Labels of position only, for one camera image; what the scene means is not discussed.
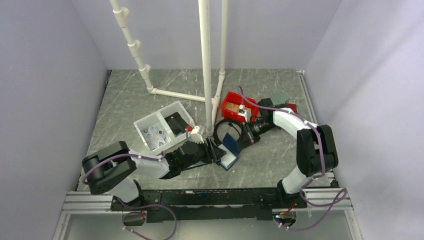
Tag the red plastic bin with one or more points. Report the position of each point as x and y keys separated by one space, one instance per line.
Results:
x=237 y=99

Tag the black wallet in bin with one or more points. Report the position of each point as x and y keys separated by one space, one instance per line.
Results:
x=176 y=123

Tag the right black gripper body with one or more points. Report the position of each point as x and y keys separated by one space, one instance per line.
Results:
x=259 y=127

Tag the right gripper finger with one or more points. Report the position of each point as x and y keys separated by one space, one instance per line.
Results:
x=243 y=129
x=245 y=141

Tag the silver cards in bin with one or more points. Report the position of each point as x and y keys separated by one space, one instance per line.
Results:
x=154 y=137

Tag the grey-green card holder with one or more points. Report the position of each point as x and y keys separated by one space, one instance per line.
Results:
x=279 y=98

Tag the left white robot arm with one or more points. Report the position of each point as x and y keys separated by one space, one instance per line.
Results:
x=109 y=170

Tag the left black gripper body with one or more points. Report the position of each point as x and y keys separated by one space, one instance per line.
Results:
x=203 y=155

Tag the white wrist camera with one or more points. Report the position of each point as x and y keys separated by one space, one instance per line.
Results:
x=246 y=117
x=195 y=134

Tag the red leather card holder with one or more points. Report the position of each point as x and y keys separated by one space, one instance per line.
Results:
x=293 y=107

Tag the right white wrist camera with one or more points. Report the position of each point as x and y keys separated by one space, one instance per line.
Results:
x=246 y=117

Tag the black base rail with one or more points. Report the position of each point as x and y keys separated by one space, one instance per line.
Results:
x=259 y=203

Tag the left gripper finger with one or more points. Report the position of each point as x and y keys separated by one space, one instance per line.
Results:
x=195 y=163
x=215 y=151

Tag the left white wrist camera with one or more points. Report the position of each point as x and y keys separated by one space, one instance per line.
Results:
x=195 y=134

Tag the white PVC pipe frame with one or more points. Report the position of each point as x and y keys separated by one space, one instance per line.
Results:
x=210 y=101

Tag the blue card holder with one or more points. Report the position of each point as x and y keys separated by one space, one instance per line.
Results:
x=230 y=146

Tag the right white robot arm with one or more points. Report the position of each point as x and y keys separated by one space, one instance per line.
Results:
x=316 y=151

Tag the clear plastic two-compartment bin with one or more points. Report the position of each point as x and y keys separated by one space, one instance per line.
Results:
x=157 y=119

